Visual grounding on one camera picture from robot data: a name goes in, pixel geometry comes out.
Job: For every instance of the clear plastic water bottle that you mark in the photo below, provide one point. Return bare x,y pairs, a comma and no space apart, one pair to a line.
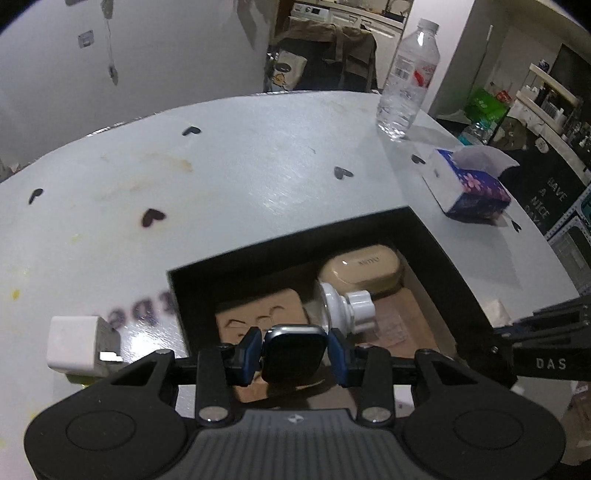
406,78

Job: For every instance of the small clear bottle white cap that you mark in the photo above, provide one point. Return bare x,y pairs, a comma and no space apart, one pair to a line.
344,307

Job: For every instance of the teal label water bottle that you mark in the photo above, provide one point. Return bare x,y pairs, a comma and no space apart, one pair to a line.
475,133

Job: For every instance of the beige earbud case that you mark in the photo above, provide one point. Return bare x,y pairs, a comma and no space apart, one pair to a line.
360,270

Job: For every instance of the carved wooden tile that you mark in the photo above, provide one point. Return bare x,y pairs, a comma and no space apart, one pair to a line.
277,307

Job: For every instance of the black cardboard box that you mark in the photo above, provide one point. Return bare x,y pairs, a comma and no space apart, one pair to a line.
443,258

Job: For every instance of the white charger plug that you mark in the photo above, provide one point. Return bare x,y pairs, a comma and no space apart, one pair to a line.
74,344

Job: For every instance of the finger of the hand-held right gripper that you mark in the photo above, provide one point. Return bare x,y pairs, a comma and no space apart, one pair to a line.
554,318

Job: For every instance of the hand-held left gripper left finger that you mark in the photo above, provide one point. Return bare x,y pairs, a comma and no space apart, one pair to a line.
249,355

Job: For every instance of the black smartwatch body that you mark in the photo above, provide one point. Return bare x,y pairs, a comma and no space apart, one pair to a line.
295,353

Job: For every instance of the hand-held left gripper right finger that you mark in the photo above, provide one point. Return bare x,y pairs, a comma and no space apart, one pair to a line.
339,357

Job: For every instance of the white wall switch plate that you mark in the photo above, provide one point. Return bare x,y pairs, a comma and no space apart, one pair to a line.
86,38

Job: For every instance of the dark chair with brown jacket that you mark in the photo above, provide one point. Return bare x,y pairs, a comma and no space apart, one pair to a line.
323,55

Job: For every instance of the crumpled white tissue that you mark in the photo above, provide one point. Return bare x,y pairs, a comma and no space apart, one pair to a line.
497,313

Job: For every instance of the green packet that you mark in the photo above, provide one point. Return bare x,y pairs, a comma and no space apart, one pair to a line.
487,104

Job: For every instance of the white washing machine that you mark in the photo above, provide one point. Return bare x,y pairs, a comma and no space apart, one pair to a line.
309,9

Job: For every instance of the white printed bag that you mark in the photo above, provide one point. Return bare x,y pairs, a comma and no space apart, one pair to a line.
288,69

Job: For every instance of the black letter board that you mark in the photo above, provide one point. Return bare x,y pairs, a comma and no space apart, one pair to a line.
549,184

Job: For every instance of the purple floral tissue box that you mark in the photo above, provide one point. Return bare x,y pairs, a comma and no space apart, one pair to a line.
471,191

